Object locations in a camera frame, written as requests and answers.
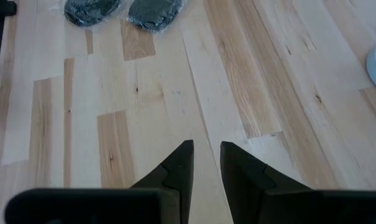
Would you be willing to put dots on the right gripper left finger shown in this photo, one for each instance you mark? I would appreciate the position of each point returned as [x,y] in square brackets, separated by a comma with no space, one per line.
[178,174]

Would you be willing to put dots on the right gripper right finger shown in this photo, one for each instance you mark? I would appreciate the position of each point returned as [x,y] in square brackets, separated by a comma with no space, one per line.
[243,180]

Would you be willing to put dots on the black round packet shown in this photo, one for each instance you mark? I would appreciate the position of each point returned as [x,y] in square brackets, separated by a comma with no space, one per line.
[155,12]
[91,9]

